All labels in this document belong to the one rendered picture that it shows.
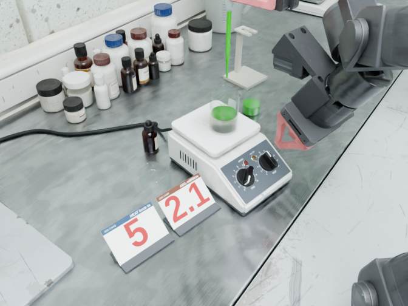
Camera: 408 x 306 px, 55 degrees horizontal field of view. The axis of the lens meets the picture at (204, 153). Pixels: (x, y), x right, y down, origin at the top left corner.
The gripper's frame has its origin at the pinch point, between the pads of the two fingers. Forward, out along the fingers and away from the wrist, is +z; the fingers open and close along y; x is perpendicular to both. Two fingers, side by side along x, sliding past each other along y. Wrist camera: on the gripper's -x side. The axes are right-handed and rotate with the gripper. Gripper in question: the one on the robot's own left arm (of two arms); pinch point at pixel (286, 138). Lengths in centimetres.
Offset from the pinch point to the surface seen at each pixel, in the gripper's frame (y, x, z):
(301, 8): -69, -37, 34
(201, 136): 7.7, -8.8, 8.4
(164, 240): 22.3, 2.1, 11.5
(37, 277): 39.8, -3.7, 14.1
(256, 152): 1.1, -1.5, 7.3
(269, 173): 1.6, 2.9, 7.2
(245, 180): 7.4, 1.6, 5.6
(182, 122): 7.7, -13.4, 11.1
